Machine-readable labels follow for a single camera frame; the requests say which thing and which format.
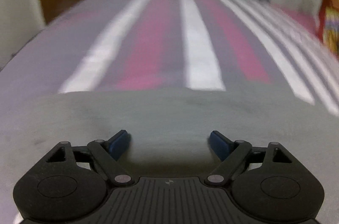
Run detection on striped purple pink bed sheet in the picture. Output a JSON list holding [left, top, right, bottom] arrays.
[[1, 0, 338, 115]]

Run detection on grey sweatpants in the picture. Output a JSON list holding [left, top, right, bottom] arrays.
[[1, 85, 338, 223]]

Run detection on colourful patterned pillow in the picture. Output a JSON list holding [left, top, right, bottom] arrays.
[[317, 0, 338, 58]]

